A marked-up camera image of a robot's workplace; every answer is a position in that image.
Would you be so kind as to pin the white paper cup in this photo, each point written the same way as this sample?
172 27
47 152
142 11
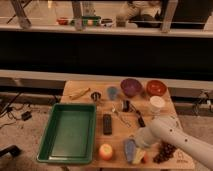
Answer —
156 104

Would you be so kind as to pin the dark grape bunch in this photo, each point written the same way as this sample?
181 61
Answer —
166 151

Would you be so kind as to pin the green box on shelf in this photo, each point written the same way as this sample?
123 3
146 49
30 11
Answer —
91 20

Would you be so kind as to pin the blue sponge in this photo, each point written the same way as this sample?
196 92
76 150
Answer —
129 149

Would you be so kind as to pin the yellow cloth piece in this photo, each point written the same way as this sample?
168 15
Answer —
139 154

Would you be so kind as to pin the black binder clip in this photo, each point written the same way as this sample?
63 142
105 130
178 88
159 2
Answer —
125 105

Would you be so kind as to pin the purple bowl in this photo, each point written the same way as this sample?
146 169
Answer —
131 87

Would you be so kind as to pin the black marker pen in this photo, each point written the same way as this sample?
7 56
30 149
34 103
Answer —
140 119

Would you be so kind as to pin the green plastic tray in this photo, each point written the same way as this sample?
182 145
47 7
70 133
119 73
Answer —
69 134

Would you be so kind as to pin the red bowl on shelf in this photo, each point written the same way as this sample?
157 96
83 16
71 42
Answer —
63 21

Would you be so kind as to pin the black remote control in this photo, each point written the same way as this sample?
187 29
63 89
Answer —
107 124

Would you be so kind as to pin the black power adapter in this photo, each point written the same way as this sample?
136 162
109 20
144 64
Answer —
26 115

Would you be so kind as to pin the yellow banana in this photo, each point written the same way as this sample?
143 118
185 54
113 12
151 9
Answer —
78 93

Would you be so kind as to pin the red yellow apple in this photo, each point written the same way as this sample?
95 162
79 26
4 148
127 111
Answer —
106 152

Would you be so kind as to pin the blue plastic cup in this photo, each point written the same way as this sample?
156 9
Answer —
112 92

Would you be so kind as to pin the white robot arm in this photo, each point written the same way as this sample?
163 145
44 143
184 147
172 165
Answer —
166 128

